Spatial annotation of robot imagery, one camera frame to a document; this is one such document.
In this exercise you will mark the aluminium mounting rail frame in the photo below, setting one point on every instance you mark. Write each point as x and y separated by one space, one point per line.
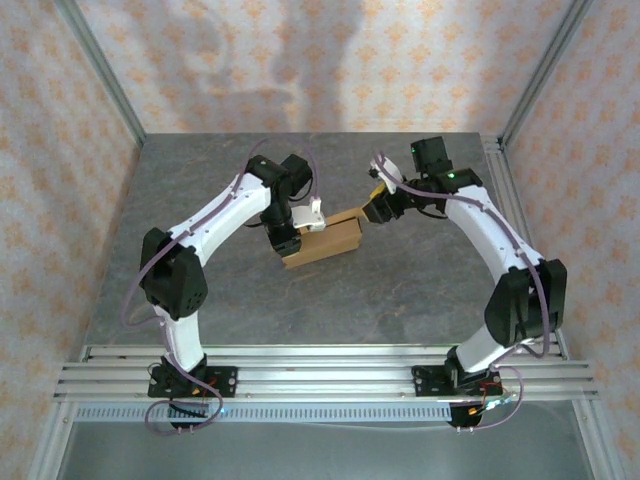
325 380

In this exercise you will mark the aluminium side rail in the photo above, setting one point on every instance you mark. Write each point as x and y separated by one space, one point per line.
511 200

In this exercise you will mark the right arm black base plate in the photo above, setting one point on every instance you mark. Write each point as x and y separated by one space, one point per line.
422 382

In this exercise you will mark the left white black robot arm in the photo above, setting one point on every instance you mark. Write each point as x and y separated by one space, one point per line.
225 220

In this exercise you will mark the small green circuit board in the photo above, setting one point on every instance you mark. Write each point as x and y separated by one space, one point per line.
500 402

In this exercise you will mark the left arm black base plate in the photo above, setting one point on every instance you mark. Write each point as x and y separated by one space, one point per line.
227 382

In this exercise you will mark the aluminium corner post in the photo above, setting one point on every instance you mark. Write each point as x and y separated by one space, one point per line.
546 70
101 70

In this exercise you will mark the left aluminium corner post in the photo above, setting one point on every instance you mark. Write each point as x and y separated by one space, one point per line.
101 70

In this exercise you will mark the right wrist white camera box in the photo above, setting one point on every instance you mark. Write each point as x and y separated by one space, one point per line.
387 172

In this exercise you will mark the right aluminium corner post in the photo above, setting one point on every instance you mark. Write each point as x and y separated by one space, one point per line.
546 70

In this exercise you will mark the aluminium frame leg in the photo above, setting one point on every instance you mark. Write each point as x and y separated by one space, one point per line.
50 445
600 445

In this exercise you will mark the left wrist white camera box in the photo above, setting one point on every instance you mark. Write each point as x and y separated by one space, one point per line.
307 215

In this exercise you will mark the brown cardboard box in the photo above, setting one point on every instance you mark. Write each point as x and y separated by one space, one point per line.
335 240

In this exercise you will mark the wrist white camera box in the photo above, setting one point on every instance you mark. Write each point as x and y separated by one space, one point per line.
387 172
307 215

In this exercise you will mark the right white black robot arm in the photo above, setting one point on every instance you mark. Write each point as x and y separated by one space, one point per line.
477 235

